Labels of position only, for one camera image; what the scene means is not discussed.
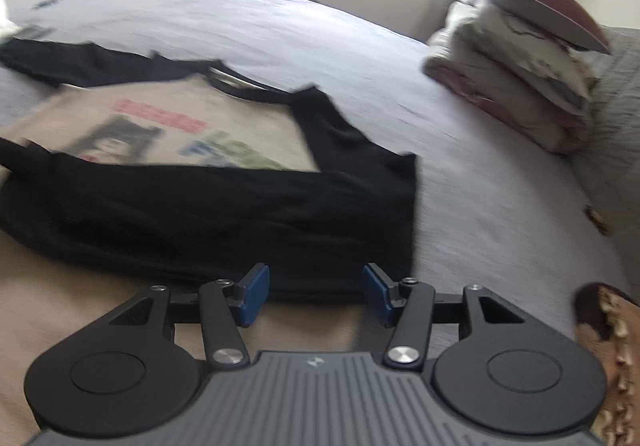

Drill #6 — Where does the brown ruffled blanket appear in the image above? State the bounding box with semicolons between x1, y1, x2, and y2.
574;283;640;446

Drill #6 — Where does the white cloth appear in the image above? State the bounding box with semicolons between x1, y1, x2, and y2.
0;0;22;42

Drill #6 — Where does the grey quilted headboard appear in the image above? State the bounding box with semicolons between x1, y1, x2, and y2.
573;28;639;297

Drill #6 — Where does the maroon grey pillow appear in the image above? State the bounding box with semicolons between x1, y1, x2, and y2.
492;0;610;54

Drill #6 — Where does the folded grey pink quilt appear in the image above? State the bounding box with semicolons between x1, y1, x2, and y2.
422;0;592;154

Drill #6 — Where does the grey folded garment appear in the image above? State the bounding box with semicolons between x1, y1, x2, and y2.
12;25;55;40

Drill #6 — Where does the cream and black sweatshirt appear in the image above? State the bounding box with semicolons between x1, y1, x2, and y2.
0;37;421;446

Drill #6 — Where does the black label on sheet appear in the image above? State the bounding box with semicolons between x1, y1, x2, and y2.
32;0;60;10

